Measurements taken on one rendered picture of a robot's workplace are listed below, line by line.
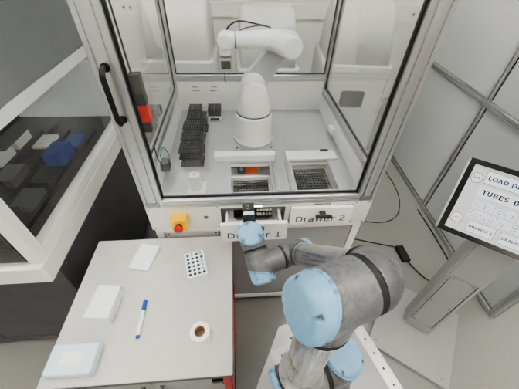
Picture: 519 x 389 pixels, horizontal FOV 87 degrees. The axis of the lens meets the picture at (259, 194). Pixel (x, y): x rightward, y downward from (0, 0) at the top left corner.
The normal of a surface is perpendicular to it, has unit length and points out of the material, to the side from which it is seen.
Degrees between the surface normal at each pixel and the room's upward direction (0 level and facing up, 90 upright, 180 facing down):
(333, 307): 30
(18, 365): 0
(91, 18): 90
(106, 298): 0
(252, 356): 0
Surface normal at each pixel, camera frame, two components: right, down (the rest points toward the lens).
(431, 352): 0.00, -0.70
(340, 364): 0.19, -0.76
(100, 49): 0.07, 0.69
